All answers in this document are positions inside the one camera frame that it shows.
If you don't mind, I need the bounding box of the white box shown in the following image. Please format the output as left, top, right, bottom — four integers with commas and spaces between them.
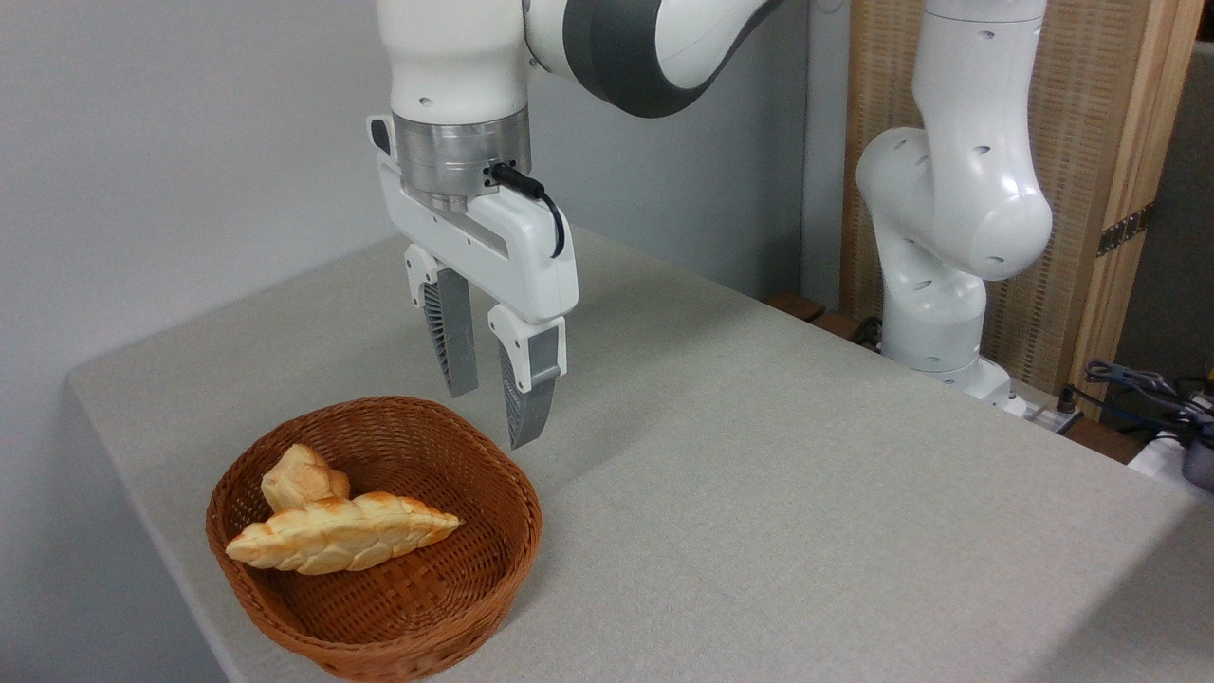
1127, 429, 1214, 506

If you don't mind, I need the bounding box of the bundle of dark cables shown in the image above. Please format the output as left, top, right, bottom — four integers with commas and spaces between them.
1083, 359, 1214, 439

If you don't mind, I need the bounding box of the long braided bread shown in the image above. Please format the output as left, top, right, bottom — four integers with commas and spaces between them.
224, 490, 464, 577

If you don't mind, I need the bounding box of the dark grey container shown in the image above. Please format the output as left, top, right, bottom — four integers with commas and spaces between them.
1180, 434, 1214, 493

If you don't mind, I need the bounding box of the black metal hinge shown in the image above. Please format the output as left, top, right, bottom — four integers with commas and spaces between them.
1096, 201, 1157, 258

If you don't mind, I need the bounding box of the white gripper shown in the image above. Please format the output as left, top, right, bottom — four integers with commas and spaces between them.
367, 114, 580, 452

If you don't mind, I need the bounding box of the small chunky bread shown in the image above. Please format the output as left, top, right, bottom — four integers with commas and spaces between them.
260, 442, 352, 514

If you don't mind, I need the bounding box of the brown wicker basket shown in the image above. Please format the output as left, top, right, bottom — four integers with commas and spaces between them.
205, 395, 544, 683

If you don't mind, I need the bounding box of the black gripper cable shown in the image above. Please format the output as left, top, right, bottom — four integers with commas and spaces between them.
487, 162, 568, 261

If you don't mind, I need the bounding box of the wooden lattice screen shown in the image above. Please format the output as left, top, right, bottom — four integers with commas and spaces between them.
838, 0, 1206, 424

